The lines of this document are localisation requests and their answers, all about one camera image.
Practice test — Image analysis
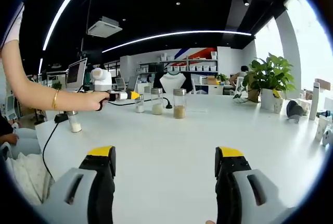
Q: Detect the short glass seasoning bottle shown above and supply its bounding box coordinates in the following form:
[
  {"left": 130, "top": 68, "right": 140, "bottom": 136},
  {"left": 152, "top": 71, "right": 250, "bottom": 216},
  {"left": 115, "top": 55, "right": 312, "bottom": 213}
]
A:
[
  {"left": 67, "top": 110, "right": 83, "bottom": 133},
  {"left": 134, "top": 94, "right": 145, "bottom": 114}
]

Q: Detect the black oval case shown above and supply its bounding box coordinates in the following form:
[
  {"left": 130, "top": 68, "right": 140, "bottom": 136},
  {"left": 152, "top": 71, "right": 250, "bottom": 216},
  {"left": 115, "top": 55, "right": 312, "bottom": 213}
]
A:
[{"left": 54, "top": 114, "right": 69, "bottom": 124}]

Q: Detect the ceiling air conditioner unit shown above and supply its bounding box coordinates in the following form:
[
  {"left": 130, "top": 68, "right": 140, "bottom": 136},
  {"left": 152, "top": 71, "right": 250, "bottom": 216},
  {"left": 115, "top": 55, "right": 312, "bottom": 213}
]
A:
[{"left": 87, "top": 16, "right": 123, "bottom": 39}]

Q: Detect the tall seasoning bottle white powder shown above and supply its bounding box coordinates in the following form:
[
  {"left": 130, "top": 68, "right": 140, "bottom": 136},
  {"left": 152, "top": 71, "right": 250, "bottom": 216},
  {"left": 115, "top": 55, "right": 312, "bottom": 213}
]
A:
[{"left": 150, "top": 88, "right": 164, "bottom": 116}]

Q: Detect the green potted plant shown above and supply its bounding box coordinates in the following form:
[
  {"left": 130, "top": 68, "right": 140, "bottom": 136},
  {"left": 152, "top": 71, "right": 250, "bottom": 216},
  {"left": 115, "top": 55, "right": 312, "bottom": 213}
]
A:
[{"left": 233, "top": 53, "right": 297, "bottom": 112}]

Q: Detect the brown paper bag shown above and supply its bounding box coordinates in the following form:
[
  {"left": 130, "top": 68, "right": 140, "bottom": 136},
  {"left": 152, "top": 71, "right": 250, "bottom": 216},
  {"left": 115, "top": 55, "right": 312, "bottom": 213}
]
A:
[{"left": 244, "top": 74, "right": 261, "bottom": 103}]

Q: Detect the white patterned cloth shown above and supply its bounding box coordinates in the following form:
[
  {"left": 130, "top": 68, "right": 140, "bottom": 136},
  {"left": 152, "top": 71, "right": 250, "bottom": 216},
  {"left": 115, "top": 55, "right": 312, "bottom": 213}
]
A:
[{"left": 5, "top": 152, "right": 57, "bottom": 206}]

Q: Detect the white office chair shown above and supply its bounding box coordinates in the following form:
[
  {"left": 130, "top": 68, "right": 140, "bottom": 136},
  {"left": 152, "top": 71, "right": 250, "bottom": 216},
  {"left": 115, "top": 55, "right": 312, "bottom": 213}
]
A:
[{"left": 233, "top": 76, "right": 247, "bottom": 96}]

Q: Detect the white laptop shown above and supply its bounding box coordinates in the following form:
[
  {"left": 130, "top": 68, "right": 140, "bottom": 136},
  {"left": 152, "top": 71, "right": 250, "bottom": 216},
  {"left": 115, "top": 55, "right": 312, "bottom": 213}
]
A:
[{"left": 66, "top": 57, "right": 88, "bottom": 91}]

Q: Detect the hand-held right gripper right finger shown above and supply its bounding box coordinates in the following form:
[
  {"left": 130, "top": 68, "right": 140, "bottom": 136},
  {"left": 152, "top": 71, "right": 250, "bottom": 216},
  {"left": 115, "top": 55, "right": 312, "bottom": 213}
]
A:
[{"left": 214, "top": 146, "right": 297, "bottom": 224}]

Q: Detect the shelf with white bins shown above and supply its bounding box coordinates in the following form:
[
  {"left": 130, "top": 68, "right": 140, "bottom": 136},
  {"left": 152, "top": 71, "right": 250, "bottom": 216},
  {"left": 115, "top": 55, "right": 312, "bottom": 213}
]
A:
[{"left": 137, "top": 51, "right": 219, "bottom": 74}]

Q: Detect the thin black cable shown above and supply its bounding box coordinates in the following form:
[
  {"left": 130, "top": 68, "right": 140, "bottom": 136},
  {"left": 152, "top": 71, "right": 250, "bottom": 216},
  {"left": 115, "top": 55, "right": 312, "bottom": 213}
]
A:
[{"left": 42, "top": 121, "right": 60, "bottom": 182}]

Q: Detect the straight ceiling light strip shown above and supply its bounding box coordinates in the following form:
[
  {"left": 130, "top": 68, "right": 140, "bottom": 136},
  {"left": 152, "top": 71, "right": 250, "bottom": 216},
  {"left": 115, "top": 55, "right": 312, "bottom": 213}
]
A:
[{"left": 43, "top": 0, "right": 96, "bottom": 52}]

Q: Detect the grey mesh office chair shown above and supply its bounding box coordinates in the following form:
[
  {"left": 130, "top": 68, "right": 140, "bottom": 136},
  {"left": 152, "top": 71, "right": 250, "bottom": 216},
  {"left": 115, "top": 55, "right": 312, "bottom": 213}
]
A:
[
  {"left": 114, "top": 77, "right": 127, "bottom": 91},
  {"left": 126, "top": 75, "right": 139, "bottom": 92}
]

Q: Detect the curved ceiling light strip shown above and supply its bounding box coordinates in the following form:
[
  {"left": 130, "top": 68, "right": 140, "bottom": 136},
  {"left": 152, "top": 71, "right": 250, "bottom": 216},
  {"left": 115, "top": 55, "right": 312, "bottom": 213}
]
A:
[{"left": 101, "top": 30, "right": 252, "bottom": 54}]

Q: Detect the person's left hand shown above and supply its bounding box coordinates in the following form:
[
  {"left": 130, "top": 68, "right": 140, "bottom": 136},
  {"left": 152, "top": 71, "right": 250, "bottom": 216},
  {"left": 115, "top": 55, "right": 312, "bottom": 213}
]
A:
[{"left": 84, "top": 91, "right": 111, "bottom": 112}]

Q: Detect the person's white sleeve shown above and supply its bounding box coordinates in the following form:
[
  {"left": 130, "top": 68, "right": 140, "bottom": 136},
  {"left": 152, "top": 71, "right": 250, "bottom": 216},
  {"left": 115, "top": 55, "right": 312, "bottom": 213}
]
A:
[{"left": 1, "top": 2, "right": 25, "bottom": 45}]

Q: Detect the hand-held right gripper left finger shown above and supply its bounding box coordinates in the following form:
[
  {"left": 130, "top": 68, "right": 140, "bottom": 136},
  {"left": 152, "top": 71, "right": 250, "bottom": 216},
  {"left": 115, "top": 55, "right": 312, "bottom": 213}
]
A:
[{"left": 33, "top": 145, "right": 117, "bottom": 224}]

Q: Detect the gold bracelet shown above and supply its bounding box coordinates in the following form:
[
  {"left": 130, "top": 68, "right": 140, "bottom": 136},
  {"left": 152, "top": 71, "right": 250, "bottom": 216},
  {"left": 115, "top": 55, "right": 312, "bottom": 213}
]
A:
[{"left": 52, "top": 89, "right": 60, "bottom": 110}]

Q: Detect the dark grey round device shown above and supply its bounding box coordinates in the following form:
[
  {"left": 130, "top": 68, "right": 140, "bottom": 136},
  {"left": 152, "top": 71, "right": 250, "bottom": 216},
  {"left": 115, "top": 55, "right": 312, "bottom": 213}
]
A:
[{"left": 286, "top": 99, "right": 309, "bottom": 124}]

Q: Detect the tall seasoning bottle brown powder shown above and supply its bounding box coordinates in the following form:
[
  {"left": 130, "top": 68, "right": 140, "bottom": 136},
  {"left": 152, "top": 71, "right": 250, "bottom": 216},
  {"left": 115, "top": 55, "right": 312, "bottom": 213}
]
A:
[{"left": 173, "top": 88, "right": 187, "bottom": 119}]

